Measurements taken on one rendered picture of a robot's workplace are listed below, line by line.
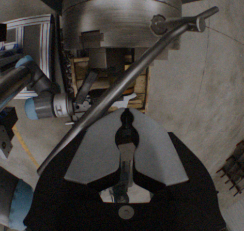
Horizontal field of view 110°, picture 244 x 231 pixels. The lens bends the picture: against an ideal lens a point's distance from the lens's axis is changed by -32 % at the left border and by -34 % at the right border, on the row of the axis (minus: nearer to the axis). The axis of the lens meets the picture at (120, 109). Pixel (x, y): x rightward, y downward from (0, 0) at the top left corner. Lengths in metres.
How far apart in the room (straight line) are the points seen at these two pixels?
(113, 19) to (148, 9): 0.06
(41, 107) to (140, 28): 0.33
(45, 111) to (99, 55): 0.24
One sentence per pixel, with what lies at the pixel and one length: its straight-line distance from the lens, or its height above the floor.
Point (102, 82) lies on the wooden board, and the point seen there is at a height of 0.88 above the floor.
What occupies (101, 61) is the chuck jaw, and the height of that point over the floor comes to 1.20.
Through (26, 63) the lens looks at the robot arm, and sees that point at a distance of 0.49.
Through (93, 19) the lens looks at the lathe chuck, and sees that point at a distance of 0.23.
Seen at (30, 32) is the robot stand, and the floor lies 0.21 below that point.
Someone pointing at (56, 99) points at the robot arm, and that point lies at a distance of 0.39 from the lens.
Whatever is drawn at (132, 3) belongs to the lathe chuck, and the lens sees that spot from 0.23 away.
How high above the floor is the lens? 1.44
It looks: 57 degrees down
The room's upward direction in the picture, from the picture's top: 157 degrees clockwise
